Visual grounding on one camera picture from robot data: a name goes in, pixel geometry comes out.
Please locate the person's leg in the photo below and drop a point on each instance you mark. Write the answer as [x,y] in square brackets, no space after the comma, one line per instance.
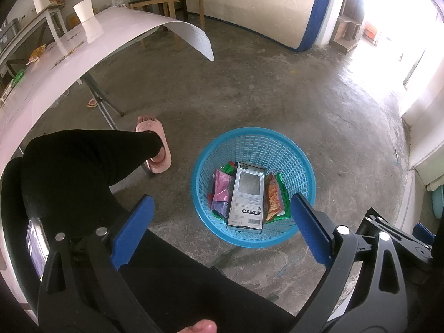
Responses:
[86,166]
[194,284]

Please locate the small green packet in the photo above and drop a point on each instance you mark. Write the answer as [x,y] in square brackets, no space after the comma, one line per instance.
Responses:
[18,76]

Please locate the metal pot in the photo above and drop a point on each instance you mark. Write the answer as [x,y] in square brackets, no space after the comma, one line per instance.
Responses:
[7,33]

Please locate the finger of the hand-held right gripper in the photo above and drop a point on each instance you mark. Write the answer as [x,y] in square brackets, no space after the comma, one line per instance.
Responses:
[425,234]
[381,222]

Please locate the pink slipper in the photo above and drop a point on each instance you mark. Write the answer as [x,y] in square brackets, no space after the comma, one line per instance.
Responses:
[163,166]

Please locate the purple foil packet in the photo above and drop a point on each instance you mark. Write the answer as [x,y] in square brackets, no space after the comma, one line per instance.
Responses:
[222,187]

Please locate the green foil packet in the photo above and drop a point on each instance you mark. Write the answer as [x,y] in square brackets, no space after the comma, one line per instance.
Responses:
[229,167]

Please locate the orange snack packet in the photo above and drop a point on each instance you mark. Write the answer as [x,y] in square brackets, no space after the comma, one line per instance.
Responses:
[37,53]

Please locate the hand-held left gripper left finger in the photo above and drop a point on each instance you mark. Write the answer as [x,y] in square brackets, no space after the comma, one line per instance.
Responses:
[133,236]

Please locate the person's right leg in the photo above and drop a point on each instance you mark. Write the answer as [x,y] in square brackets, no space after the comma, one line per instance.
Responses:
[194,284]

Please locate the small red wrapper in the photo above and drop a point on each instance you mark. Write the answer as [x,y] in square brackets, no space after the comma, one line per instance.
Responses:
[92,102]

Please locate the person's left leg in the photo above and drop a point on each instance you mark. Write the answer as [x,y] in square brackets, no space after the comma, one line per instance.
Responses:
[86,166]

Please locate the white side table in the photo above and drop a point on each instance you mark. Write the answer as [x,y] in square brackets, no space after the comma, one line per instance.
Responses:
[45,14]

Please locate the blue plastic basket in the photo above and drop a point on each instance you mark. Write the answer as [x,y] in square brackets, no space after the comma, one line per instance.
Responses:
[249,142]

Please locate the white paper cup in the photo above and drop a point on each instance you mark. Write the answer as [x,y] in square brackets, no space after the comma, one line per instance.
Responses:
[84,10]

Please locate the wooden shelf unit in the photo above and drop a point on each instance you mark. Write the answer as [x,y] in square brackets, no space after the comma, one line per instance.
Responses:
[347,31]

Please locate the white mattress blue edge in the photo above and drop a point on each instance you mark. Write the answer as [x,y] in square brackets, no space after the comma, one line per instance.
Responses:
[260,7]

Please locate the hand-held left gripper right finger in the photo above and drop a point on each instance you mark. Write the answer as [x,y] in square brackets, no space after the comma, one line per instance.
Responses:
[312,236]

